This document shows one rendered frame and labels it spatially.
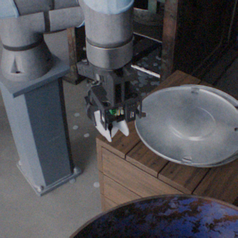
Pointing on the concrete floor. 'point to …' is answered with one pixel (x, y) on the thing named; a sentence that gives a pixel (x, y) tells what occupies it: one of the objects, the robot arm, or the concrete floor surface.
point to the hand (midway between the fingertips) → (108, 130)
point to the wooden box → (158, 166)
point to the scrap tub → (164, 219)
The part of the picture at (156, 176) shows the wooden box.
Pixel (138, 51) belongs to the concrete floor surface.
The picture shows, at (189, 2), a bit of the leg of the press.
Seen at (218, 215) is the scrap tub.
